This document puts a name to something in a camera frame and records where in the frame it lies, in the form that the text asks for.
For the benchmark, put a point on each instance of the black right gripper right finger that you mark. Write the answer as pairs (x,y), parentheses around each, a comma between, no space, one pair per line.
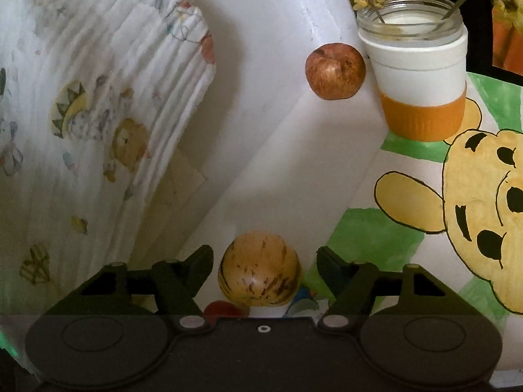
(351,284)

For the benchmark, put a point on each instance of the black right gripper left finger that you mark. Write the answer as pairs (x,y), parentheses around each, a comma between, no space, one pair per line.
(176,285)

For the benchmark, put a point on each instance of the striped pepino melon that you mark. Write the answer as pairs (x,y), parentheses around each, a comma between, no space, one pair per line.
(260,269)

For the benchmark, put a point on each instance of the small red plum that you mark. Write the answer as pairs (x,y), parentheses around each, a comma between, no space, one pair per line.
(220,309)

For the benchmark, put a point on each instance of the colourful cartoon table cloth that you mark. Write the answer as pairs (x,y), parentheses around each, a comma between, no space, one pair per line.
(453,207)

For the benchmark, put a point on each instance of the red apple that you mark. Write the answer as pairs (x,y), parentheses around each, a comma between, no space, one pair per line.
(335,71)

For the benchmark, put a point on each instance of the white cartoon print curtain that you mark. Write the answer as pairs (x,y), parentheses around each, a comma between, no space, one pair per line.
(95,95)

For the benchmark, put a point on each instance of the white orange glass jar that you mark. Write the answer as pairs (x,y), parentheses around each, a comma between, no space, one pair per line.
(417,50)

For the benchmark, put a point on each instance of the orange dress painting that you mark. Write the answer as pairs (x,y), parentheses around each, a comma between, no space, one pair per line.
(507,44)

